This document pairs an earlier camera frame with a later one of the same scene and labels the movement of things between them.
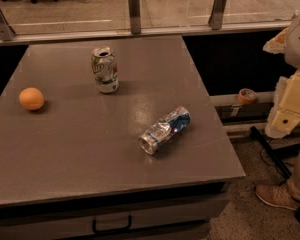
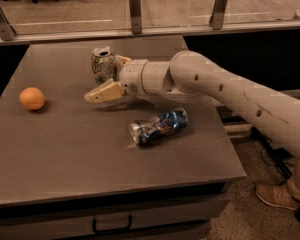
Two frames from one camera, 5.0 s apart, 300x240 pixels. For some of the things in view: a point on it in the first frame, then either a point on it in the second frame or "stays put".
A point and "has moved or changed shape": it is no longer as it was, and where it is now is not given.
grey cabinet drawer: (173, 214) stays put
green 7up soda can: (104, 66) stays put
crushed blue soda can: (164, 130) has moved or changed shape
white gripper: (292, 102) to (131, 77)
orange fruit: (31, 98) stays put
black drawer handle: (112, 230) stays put
